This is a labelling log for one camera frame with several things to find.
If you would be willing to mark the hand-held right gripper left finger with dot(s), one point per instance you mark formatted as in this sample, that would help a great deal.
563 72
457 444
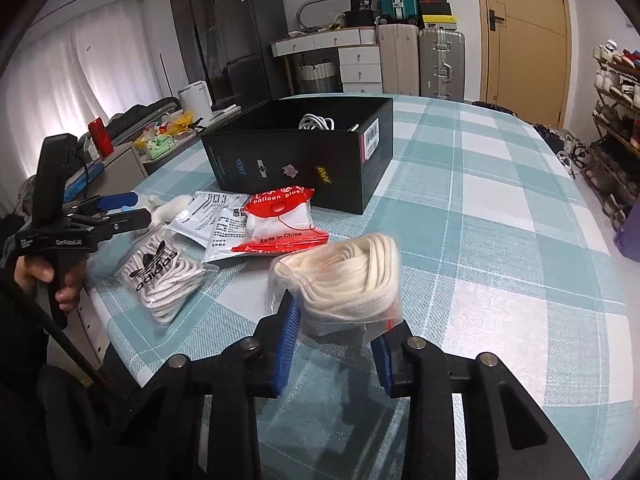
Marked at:
286 345

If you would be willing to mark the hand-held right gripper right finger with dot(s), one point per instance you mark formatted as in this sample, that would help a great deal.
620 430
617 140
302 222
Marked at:
386 366

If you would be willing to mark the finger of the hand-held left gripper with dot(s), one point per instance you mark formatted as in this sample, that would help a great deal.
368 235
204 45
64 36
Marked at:
133 219
118 201

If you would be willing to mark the white printed packet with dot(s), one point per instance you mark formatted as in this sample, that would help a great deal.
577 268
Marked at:
196 215
225 237

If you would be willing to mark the bag of cream shoelaces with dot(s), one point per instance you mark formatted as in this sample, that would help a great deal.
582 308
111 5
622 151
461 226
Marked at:
345 275

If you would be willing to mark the black cardboard box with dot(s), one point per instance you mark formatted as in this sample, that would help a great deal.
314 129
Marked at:
280 160

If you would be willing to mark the person's left hand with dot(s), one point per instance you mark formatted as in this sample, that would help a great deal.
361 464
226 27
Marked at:
36 271

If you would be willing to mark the grey low cabinet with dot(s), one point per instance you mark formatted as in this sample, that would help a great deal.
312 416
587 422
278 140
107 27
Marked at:
125 167

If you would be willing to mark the white fluffy cloth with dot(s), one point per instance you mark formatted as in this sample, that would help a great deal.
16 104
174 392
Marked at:
172 208

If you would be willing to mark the blue packet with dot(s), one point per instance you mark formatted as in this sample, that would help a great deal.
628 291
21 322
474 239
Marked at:
82 180

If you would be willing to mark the red can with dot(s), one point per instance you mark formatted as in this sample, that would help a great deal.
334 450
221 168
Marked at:
100 137

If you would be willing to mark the logo bag of white laces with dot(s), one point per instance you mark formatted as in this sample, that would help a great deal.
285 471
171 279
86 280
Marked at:
160 280

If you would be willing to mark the dark padded jacket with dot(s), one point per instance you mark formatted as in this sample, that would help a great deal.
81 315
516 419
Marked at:
142 115

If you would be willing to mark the yellow plastic bag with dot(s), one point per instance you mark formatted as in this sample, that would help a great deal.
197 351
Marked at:
182 121

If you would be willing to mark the white curtain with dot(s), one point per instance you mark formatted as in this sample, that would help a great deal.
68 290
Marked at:
75 85

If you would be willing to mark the red and white packet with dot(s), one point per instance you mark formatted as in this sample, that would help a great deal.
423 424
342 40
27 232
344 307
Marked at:
277 220

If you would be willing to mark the white small appliance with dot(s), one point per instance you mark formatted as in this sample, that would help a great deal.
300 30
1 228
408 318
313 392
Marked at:
194 97

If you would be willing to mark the tall wardrobe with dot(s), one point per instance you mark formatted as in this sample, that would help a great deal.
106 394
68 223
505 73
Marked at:
192 10

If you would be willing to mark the grey refrigerator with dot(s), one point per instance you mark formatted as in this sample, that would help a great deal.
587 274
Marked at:
250 25

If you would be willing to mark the woven basket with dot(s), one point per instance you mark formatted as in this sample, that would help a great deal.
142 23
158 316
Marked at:
318 78

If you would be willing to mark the purple cloth bag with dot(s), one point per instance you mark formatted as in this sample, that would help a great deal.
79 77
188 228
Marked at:
629 237

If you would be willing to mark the white desk with drawers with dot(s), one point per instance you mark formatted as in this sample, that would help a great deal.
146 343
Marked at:
357 55

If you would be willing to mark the black lined trash bin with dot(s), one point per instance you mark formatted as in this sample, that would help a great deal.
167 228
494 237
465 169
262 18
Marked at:
492 107

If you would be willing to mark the pile of sneakers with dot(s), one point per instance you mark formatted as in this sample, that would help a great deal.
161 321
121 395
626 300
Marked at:
562 147

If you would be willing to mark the wooden shoe rack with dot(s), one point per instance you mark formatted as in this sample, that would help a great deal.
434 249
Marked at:
607 160

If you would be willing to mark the beige suitcase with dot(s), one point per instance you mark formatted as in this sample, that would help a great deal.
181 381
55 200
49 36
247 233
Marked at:
397 57

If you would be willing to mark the silver suitcase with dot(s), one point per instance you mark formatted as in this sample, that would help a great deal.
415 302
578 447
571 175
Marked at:
442 62

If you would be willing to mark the black paper bag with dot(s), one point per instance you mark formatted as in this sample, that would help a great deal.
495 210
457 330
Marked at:
361 0

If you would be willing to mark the yellow black shoe box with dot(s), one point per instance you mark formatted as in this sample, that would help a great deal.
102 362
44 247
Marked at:
440 22

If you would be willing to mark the wooden door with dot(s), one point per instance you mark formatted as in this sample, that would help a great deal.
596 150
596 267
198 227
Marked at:
530 35

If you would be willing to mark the rows of assorted shoes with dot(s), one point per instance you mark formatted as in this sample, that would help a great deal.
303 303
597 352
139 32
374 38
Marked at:
622 85

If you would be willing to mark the grey curved metal frame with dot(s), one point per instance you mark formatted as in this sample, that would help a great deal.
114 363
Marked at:
320 5

